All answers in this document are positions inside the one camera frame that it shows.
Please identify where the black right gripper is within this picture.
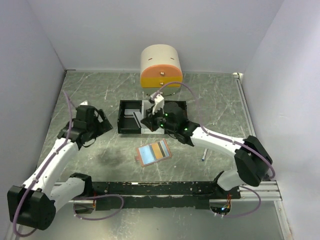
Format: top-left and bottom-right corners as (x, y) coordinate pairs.
(140, 104), (176, 133)

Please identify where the orange leather card holder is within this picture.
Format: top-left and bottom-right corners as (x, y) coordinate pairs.
(134, 139), (172, 167)

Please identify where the gold card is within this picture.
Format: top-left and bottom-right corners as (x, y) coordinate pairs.
(151, 141), (169, 160)

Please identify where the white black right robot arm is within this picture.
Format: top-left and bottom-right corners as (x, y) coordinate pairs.
(140, 100), (272, 199)

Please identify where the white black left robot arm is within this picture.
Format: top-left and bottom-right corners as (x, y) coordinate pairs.
(7, 105), (113, 230)

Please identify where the white card in tray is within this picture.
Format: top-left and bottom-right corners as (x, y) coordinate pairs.
(124, 108), (139, 118)

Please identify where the three-compartment black white tray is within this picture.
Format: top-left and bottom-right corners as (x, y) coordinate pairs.
(116, 99), (189, 136)

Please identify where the round cream drawer cabinet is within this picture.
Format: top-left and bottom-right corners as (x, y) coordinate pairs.
(140, 44), (183, 95)

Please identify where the small blue white pen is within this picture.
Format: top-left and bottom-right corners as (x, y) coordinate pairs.
(201, 148), (208, 162)

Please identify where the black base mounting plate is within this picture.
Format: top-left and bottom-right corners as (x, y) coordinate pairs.
(73, 181), (241, 211)

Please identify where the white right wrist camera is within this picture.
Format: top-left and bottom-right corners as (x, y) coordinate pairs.
(151, 94), (165, 115)

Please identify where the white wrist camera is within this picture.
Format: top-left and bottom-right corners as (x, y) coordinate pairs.
(79, 100), (89, 106)
(151, 94), (165, 115)

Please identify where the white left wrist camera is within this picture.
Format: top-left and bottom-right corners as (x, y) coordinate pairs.
(79, 100), (89, 106)

